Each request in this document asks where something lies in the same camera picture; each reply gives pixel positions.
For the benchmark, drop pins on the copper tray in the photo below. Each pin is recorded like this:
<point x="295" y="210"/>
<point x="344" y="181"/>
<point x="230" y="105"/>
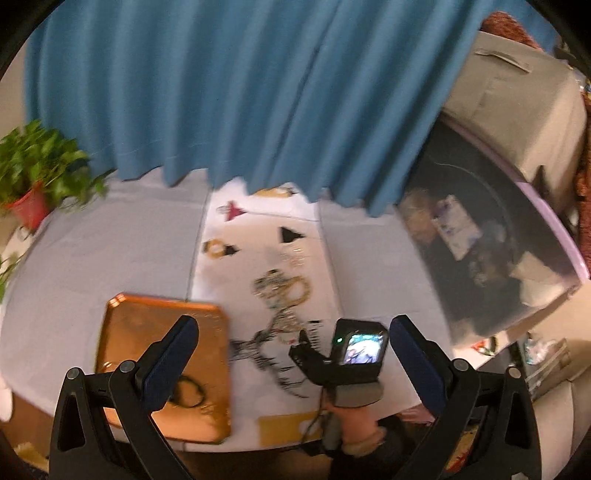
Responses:
<point x="138" y="323"/>

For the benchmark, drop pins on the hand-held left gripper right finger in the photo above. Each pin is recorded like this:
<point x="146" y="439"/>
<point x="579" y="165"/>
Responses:
<point x="415" y="364"/>

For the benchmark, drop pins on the green plant in red pot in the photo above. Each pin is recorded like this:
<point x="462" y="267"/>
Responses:
<point x="41" y="157"/>

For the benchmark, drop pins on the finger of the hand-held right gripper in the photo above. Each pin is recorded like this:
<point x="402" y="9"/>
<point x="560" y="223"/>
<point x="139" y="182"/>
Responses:
<point x="311" y="362"/>

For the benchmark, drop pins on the red patterned cloth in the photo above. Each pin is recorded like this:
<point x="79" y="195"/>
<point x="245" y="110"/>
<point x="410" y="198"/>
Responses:
<point x="512" y="27"/>

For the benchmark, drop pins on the white printed table runner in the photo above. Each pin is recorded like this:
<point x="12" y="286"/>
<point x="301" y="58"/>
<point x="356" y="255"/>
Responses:
<point x="258" y="230"/>

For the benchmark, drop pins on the person's right forearm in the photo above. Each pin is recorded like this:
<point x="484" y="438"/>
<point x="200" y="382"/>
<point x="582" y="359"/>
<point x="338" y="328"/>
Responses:
<point x="369" y="461"/>

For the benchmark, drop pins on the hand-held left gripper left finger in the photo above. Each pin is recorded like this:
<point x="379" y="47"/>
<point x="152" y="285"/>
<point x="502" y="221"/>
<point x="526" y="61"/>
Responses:
<point x="171" y="364"/>

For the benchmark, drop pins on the beige fabric storage box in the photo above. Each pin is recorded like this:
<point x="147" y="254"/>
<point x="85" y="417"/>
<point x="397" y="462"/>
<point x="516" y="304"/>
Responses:
<point x="517" y="92"/>

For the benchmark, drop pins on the white printed paper box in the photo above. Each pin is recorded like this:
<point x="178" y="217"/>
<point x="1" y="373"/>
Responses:
<point x="455" y="226"/>

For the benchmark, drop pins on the clear plastic storage bin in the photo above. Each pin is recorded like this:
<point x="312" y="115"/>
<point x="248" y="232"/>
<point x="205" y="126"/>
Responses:
<point x="508" y="240"/>

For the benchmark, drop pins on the blue curtain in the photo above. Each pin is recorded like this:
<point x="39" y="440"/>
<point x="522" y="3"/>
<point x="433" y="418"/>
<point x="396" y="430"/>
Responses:
<point x="231" y="92"/>

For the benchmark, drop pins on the person's right hand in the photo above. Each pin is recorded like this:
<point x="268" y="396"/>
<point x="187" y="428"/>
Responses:
<point x="355" y="424"/>

